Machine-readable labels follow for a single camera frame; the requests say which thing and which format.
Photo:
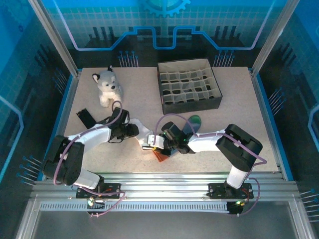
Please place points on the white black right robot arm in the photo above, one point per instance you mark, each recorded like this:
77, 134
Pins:
239, 147

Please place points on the grey sock with orange cuff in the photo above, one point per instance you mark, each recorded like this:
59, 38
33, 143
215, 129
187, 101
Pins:
193, 122

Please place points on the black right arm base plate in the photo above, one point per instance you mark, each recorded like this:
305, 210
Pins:
215, 189

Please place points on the black rectangular metal plate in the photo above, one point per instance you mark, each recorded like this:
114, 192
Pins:
86, 118

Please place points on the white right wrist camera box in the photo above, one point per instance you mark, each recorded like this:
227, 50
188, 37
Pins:
155, 140

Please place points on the black divided organizer box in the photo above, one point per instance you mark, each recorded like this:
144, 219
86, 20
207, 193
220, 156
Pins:
189, 84

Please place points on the aluminium table side rail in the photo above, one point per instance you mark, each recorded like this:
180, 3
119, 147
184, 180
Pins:
262, 99
67, 99

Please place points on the white sock with black stripes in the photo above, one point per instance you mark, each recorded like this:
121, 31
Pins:
143, 132

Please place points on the wide aluminium frame rail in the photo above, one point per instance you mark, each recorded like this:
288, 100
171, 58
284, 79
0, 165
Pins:
189, 186

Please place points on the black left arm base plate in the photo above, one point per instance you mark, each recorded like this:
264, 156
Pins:
113, 186

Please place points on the aluminium lower frame rail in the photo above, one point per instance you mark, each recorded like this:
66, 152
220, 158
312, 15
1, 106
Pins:
301, 221
28, 221

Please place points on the small LED circuit board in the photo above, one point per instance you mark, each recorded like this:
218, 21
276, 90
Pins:
238, 203
92, 201

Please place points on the grey white husky plush toy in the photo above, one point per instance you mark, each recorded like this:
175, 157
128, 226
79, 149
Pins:
108, 87

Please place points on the slanted aluminium frame post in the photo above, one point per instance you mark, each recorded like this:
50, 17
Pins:
274, 37
55, 37

